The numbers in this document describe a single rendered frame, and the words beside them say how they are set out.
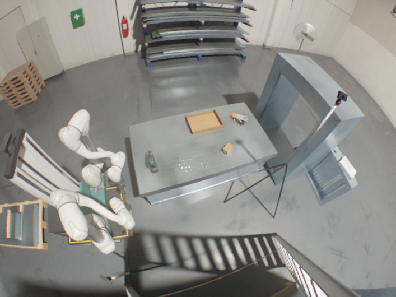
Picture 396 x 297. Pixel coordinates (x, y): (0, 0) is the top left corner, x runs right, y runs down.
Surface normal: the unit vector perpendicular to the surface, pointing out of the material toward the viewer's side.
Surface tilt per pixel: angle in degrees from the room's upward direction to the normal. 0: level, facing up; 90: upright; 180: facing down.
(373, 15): 90
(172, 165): 0
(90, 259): 0
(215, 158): 0
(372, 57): 90
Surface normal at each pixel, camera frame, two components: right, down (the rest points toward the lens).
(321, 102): -0.96, 0.20
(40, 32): 0.27, 0.81
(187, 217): 0.07, -0.55
